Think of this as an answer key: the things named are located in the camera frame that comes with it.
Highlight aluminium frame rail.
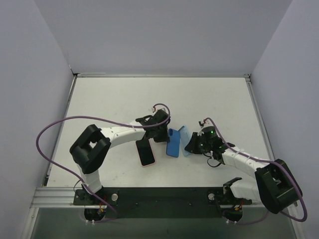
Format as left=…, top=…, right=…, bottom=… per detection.
left=76, top=73, right=251, bottom=79
left=245, top=75, right=275, bottom=161
left=31, top=187, right=257, bottom=211
left=41, top=74, right=77, bottom=187

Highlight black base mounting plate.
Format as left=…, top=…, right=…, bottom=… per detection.
left=73, top=187, right=252, bottom=220

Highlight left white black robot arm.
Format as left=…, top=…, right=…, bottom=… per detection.
left=69, top=109, right=170, bottom=205

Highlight aluminium back frame rail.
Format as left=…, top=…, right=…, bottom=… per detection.
left=76, top=73, right=251, bottom=79

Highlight aluminium right frame rail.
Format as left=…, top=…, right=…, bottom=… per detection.
left=245, top=75, right=275, bottom=161

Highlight aluminium left frame rail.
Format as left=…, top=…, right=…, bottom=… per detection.
left=41, top=74, right=77, bottom=187

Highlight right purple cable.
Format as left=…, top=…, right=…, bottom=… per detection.
left=203, top=117, right=308, bottom=224

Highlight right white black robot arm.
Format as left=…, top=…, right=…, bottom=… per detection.
left=184, top=126, right=303, bottom=214

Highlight light blue phone case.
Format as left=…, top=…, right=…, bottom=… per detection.
left=178, top=125, right=191, bottom=157

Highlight pink phone case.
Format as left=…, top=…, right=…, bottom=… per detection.
left=135, top=139, right=157, bottom=168

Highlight aluminium front frame rail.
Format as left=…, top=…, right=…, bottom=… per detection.
left=31, top=187, right=257, bottom=211

